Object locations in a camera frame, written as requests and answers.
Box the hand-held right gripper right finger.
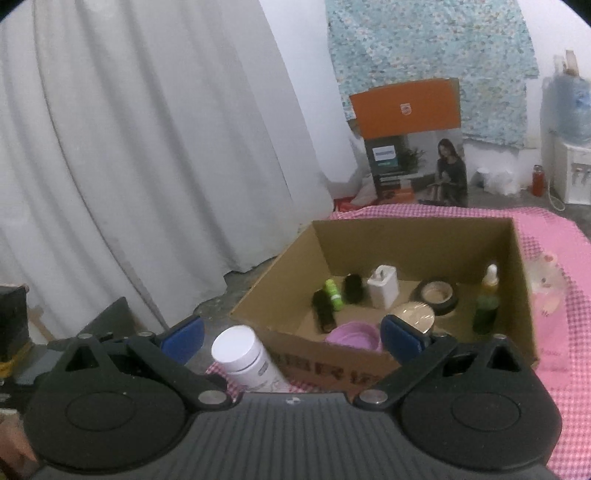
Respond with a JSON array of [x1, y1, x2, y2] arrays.
[[353, 315, 536, 409]]

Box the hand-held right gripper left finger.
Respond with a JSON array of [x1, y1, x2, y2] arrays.
[[60, 315, 234, 411]]

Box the gold lid cream jar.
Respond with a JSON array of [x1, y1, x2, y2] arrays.
[[394, 301, 437, 340]]

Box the purple plastic lid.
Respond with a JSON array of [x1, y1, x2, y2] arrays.
[[324, 322, 384, 354]]

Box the black tape roll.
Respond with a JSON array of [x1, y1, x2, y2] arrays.
[[419, 278, 459, 317]]

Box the white pill bottle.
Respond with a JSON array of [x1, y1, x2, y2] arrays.
[[211, 325, 296, 394]]

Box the green lip balm tube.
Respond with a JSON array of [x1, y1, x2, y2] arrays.
[[324, 278, 345, 311]]

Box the dark brown stick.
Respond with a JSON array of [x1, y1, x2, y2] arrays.
[[311, 289, 336, 332]]

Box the green dropper bottle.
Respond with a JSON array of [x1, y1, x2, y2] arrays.
[[472, 264, 502, 335]]

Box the brown cardboard box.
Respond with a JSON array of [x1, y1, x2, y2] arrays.
[[229, 218, 540, 398]]

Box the dark grey board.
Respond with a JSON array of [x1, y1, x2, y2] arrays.
[[76, 296, 139, 344]]

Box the red snack packet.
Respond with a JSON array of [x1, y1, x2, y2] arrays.
[[332, 196, 370, 213]]

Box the pink checkered tablecloth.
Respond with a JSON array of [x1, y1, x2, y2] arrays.
[[205, 205, 591, 480]]

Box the black box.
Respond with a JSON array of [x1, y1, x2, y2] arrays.
[[0, 285, 32, 365]]

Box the white plastic bags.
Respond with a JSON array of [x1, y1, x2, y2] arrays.
[[477, 167, 521, 195]]

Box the white curtain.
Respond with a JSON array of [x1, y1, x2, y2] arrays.
[[0, 0, 356, 342]]

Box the orange printed appliance box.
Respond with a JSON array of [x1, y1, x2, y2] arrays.
[[349, 78, 469, 208]]

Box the blue water jug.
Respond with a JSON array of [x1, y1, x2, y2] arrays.
[[542, 74, 591, 148]]

